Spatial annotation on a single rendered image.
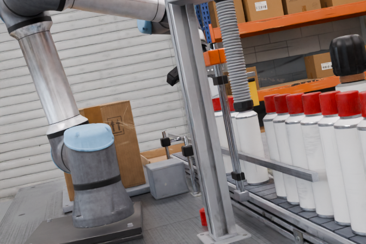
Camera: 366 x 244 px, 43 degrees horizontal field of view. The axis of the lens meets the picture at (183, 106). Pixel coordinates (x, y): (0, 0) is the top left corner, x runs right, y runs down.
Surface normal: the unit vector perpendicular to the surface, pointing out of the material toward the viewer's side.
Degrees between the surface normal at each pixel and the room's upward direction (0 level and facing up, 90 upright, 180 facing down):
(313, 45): 90
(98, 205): 70
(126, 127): 90
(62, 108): 90
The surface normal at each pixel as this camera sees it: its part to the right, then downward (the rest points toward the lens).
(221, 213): 0.25, 0.00
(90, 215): -0.25, -0.24
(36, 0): 0.08, 0.66
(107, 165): 0.65, -0.10
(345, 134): -0.66, 0.17
